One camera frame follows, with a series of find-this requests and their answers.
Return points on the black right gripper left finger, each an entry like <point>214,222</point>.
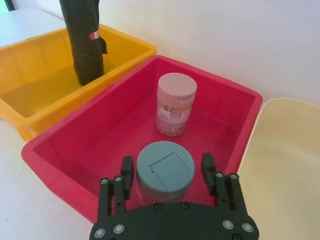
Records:
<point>127,177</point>

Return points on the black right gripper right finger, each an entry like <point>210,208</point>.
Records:
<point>209,172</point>

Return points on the red plastic bin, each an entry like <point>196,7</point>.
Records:
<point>100,125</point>

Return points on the pink lid toothpick jar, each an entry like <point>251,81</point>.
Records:
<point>175,112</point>

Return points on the cream plastic bin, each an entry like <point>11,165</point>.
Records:
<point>282,162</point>

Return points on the yellow plastic bin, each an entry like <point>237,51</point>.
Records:
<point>37,82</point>

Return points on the black garbage bag roll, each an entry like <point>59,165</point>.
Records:
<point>82,50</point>

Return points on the blue lid toothpick jar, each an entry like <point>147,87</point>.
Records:
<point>165,170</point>

